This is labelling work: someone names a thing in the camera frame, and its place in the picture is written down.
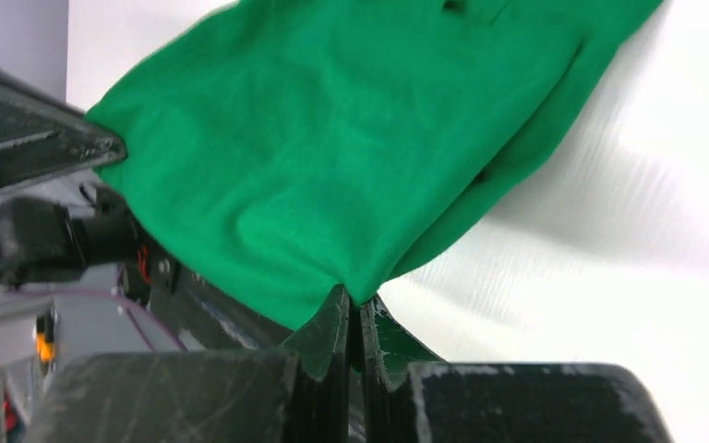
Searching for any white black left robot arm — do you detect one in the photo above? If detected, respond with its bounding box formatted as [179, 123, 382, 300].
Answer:
[0, 69, 140, 287]

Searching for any green t shirt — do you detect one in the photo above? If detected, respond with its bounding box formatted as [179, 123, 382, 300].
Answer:
[87, 0, 658, 329]

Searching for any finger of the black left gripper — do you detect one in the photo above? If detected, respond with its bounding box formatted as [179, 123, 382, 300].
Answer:
[0, 69, 127, 193]

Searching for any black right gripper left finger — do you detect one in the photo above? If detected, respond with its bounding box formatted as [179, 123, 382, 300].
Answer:
[24, 286, 351, 442]

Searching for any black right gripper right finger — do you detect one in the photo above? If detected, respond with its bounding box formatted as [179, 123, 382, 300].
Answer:
[360, 298, 671, 442]

